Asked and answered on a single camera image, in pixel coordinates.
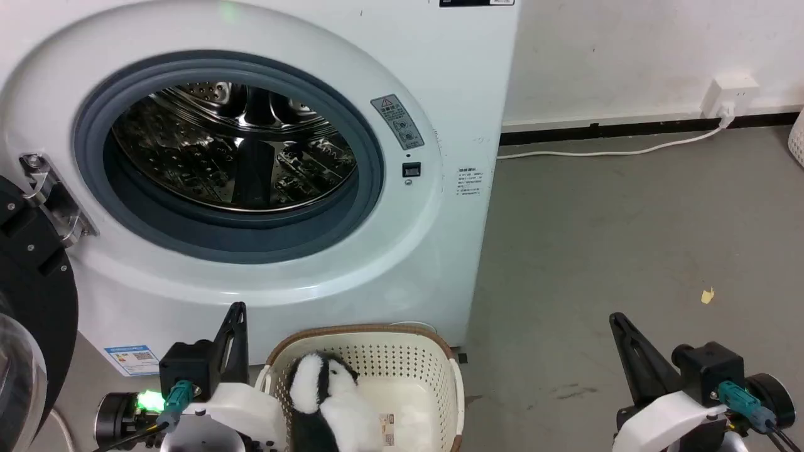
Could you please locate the white perforated bin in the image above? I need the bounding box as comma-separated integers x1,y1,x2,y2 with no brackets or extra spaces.
788,108,804,169

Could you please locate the white wall socket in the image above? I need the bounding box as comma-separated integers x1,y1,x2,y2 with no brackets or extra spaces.
700,74,759,120

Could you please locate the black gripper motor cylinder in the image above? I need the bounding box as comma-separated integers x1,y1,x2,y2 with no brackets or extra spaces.
94,392,165,444
746,373,797,429

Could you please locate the black and white plush toy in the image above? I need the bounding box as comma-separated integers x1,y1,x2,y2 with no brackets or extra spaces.
286,352,398,452

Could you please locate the steel washing machine drum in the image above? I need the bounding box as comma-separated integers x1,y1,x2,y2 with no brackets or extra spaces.
111,82,357,213

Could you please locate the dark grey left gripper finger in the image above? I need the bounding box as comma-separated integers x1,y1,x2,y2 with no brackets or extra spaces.
212,301,249,385

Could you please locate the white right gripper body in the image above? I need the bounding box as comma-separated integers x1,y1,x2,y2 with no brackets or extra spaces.
613,389,732,452

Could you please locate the white hose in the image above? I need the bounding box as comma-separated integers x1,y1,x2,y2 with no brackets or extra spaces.
49,407,77,452

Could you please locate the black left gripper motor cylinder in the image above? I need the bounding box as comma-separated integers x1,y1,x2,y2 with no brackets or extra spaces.
94,392,165,444

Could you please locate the metal door hinge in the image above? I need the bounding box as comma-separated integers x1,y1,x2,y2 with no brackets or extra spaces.
19,153,99,249

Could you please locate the black round washing machine door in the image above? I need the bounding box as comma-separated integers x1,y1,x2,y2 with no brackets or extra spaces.
0,176,80,452

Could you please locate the white laundry basket brown rim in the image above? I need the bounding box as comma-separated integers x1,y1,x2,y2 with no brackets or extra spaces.
256,324,466,452

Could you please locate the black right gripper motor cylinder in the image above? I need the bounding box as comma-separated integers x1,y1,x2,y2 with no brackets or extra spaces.
746,373,797,429

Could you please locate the white power cable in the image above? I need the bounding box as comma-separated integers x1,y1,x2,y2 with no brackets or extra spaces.
496,107,737,161

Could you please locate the teal connector black cable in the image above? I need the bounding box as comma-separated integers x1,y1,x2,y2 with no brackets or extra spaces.
94,379,194,452
717,380,801,452

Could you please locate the white front-load washing machine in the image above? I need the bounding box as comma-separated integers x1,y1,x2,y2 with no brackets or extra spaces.
0,0,521,377

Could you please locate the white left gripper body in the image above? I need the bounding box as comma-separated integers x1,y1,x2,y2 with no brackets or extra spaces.
181,382,287,452

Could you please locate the left teal connector black cable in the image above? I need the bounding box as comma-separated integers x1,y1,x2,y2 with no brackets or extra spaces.
94,379,194,452

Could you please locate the blue energy label sticker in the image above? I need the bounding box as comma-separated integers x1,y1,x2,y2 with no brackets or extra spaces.
103,343,161,377

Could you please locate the right teal connector black cable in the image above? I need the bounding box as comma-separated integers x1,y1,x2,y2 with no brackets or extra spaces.
717,380,801,452

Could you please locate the grey warning sticker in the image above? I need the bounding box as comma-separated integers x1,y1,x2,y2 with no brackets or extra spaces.
370,94,426,151

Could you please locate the grey rubber door gasket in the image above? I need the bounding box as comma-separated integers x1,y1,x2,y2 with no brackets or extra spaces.
73,50,385,264

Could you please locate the black baseboard strip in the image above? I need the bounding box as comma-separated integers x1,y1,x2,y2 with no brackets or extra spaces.
500,110,804,146

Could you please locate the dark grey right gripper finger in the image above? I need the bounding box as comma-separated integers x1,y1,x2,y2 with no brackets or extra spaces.
608,311,684,410

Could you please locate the small white text sticker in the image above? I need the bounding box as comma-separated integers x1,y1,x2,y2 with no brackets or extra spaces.
456,166,484,197

